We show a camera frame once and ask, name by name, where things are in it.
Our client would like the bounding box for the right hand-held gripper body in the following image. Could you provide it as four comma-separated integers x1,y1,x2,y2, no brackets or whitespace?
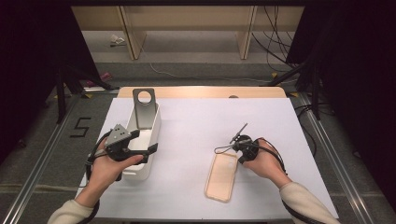
231,122,261,164

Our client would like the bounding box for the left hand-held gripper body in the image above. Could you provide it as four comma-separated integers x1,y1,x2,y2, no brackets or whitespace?
104,123,146,163

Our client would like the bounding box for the white storage box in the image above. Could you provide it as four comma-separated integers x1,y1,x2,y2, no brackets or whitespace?
121,101,163,182

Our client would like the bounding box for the grey metal bracket stand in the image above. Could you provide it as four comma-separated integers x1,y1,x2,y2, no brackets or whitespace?
132,88,157,131

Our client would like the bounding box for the beige phone case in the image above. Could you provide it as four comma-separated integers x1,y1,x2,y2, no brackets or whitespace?
204,151,240,203

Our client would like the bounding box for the person's right hand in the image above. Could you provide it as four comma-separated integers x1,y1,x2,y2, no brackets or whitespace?
242,137,292,189

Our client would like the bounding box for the person's left hand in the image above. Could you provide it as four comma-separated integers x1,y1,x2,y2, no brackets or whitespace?
88,139,145,196

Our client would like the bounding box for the white table cover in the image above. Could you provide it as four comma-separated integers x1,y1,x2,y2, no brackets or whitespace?
75,97,340,220

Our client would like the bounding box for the pink object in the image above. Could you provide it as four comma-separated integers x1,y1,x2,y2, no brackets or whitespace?
86,71,113,88

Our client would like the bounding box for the wooden table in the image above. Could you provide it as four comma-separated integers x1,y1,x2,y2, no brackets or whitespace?
116,86,288,100

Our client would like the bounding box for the black tripod stand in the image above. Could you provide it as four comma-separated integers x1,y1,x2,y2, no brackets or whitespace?
261,46,323,121
55,62,120,125

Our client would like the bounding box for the white crumpled paper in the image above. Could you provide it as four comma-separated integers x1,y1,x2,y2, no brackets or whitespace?
108,34,127,49

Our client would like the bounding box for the black curtain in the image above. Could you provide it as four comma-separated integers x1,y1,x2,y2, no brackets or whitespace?
285,0,396,213
0,0,104,166

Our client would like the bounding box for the wooden shelf unit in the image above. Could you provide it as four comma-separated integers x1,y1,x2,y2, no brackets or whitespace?
70,5,305,61

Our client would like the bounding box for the thin black wire loop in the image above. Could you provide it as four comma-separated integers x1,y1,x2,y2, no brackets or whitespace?
213,145,235,156

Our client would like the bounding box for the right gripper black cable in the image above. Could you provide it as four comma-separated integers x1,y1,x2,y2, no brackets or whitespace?
253,138,312,224

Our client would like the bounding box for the white floor cable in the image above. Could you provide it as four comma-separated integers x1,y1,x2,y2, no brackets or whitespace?
148,63,274,84

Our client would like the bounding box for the aluminium floor rail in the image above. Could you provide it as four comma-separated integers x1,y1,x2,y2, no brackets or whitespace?
0,92,82,224
297,92,376,224

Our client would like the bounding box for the bundle of black cables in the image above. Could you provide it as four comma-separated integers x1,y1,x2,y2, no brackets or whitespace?
251,5,302,73

